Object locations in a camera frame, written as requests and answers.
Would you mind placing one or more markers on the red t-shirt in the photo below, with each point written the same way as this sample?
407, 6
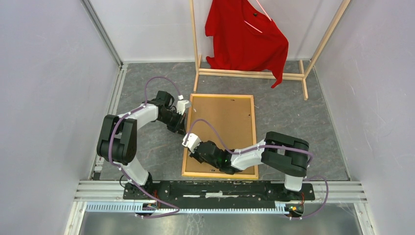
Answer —
237, 46

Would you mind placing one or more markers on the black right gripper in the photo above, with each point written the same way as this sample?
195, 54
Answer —
195, 156

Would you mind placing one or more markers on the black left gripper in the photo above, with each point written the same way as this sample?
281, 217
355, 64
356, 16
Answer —
179, 128

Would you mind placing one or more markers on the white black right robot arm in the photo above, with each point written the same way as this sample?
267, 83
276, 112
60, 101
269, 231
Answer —
284, 153

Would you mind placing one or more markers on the aluminium rail frame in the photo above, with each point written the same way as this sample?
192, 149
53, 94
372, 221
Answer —
92, 74

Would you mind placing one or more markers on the grey slotted cable duct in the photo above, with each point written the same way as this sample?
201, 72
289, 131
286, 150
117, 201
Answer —
136, 207

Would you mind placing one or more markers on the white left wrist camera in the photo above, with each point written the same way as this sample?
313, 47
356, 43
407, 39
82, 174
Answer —
182, 105

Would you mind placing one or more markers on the yellow wooden picture frame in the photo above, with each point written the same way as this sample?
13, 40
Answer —
220, 175

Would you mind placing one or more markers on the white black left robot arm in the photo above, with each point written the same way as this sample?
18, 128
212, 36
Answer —
118, 139

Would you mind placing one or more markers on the wooden clothes rack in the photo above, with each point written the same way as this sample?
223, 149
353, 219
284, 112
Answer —
301, 76

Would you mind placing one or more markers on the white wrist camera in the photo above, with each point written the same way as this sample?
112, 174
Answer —
182, 105
191, 142

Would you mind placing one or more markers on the pink clothes hanger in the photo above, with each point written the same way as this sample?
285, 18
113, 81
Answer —
255, 15

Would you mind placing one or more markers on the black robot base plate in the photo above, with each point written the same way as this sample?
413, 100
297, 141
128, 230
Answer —
227, 194

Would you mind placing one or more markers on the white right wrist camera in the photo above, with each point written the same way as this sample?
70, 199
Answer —
191, 142

